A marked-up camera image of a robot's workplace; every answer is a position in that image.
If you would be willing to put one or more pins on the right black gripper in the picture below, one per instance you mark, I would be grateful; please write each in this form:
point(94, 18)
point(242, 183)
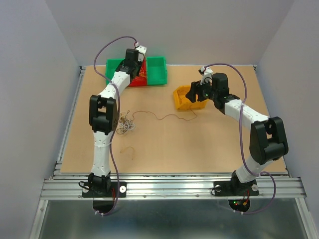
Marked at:
point(196, 88)

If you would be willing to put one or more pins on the yellow bin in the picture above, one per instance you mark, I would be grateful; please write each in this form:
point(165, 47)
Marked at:
point(182, 103)

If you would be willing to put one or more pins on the green bin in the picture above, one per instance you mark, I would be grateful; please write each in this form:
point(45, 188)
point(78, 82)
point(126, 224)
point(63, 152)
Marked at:
point(156, 70)
point(111, 65)

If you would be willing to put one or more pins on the left green bin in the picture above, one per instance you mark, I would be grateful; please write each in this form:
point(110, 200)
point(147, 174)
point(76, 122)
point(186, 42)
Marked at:
point(111, 65)

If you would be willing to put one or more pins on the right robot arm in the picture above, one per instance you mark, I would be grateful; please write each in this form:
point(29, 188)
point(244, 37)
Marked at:
point(267, 142)

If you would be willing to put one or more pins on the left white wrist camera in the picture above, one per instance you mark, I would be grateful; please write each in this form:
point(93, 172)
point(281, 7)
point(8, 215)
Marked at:
point(142, 51)

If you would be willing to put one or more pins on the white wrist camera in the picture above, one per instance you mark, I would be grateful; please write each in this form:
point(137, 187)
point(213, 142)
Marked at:
point(142, 51)
point(207, 73)

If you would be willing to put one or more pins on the red bin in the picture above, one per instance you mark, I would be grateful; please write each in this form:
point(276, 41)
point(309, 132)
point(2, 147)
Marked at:
point(141, 79)

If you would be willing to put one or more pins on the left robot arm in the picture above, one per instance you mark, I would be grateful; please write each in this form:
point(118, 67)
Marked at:
point(103, 119)

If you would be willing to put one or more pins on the right green bin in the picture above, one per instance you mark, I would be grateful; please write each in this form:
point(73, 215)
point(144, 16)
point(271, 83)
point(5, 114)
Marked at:
point(156, 70)

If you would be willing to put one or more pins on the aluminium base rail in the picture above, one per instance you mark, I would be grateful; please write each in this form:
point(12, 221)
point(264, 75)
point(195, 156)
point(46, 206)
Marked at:
point(165, 186)

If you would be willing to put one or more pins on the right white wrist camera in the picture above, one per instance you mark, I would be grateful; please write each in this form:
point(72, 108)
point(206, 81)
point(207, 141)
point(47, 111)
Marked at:
point(207, 73)

